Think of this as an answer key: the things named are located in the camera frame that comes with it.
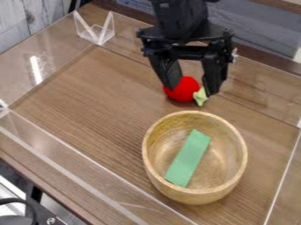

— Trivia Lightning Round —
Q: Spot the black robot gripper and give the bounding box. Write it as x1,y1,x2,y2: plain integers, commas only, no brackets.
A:
137,0,236,97

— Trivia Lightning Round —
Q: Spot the green rectangular block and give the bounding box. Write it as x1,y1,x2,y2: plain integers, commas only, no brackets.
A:
164,129,212,187

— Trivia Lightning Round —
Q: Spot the light wooden bowl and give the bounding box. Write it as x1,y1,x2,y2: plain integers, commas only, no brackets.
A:
141,111,248,205

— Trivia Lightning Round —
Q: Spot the red plush tomato toy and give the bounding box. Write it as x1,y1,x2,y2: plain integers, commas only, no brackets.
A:
163,76,209,106

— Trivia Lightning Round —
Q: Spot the black metal table bracket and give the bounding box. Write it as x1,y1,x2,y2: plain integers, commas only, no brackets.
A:
26,185,68,225

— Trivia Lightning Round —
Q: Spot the black cable under table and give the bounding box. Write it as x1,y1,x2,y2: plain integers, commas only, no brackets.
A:
0,197,39,225

